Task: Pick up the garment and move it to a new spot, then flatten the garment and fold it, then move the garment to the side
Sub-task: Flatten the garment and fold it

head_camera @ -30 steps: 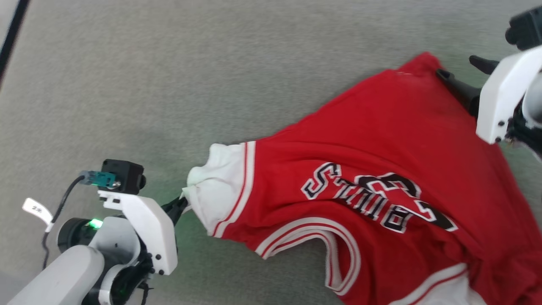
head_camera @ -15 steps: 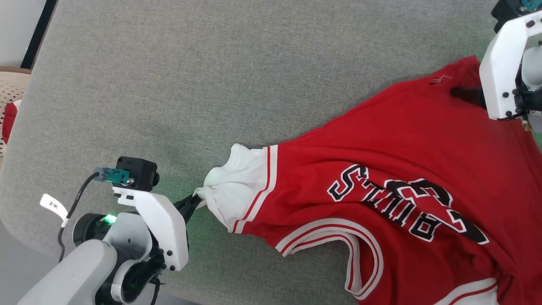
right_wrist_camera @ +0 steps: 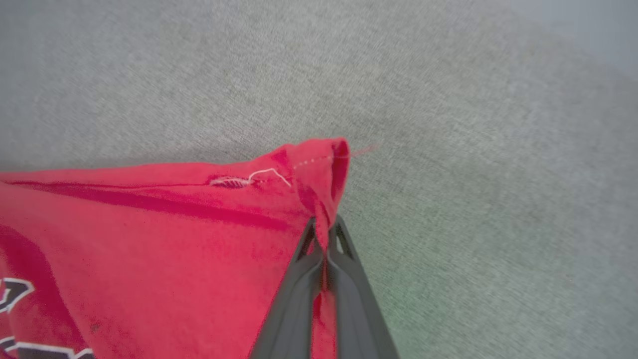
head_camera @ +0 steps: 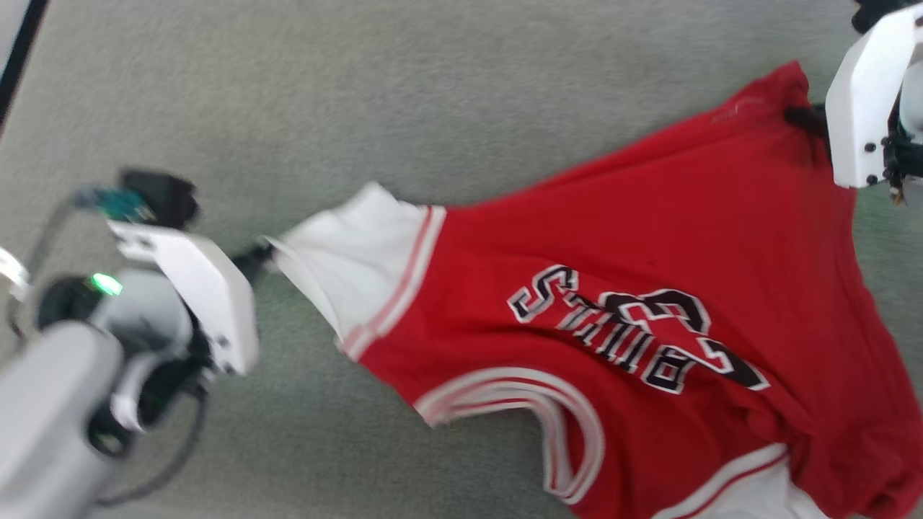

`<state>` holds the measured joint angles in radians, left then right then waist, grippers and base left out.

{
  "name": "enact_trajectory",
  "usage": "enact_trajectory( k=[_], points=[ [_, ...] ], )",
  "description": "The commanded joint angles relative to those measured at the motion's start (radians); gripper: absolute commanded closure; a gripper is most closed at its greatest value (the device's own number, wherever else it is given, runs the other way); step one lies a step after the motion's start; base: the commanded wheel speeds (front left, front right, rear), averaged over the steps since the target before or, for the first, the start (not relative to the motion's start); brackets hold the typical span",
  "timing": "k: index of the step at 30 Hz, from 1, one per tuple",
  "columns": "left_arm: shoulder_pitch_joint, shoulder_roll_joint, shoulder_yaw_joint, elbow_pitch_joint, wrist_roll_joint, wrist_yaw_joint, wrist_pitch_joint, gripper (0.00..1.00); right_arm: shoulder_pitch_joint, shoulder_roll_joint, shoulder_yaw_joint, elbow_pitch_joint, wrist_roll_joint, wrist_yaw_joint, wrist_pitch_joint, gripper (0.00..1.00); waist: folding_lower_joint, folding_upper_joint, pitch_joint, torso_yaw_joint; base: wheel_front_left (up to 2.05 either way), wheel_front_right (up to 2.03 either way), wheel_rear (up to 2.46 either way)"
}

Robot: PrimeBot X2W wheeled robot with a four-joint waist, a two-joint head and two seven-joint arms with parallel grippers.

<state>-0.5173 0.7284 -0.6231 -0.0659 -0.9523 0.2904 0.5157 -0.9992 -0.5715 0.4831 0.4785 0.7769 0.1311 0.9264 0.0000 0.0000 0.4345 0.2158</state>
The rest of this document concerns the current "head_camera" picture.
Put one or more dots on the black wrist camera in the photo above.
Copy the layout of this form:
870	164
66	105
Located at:
876	13
162	198

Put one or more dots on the thin black strip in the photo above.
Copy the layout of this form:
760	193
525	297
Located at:
21	50

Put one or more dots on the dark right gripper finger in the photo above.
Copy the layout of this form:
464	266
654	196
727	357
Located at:
809	119

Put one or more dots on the red basketball jersey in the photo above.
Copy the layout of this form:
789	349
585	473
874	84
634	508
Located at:
649	238

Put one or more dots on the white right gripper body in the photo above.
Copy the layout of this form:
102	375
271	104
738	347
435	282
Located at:
862	108

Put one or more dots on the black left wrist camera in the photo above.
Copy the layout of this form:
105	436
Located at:
162	198

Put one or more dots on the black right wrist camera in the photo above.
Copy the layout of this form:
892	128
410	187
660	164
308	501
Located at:
876	13

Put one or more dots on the grey fabric sofa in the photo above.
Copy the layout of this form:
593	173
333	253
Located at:
433	94

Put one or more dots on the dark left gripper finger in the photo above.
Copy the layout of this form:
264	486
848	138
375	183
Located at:
254	263

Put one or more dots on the teal circuit board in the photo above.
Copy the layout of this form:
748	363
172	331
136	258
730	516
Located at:
119	204

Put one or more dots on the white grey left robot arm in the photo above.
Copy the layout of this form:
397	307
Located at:
50	404

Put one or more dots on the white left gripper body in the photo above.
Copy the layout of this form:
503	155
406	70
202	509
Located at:
209	295

